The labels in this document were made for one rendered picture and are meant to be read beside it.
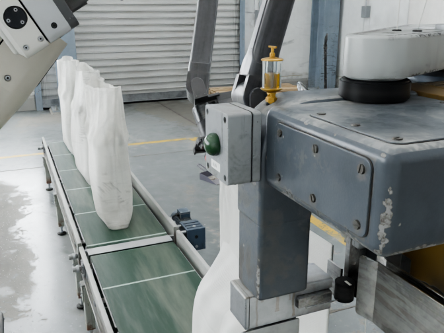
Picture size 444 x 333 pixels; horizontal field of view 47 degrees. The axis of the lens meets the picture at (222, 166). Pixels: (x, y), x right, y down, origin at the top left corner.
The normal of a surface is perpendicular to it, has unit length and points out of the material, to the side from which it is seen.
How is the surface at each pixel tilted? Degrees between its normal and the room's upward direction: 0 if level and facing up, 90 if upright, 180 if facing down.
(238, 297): 90
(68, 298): 0
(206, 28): 59
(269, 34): 83
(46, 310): 0
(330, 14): 90
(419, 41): 90
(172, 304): 0
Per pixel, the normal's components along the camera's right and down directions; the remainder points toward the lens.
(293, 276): 0.39, 0.27
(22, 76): 0.54, 0.39
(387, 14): -0.92, 0.11
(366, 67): -0.51, 0.26
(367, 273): -0.79, 0.18
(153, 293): 0.00, -0.96
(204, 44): 0.08, -0.24
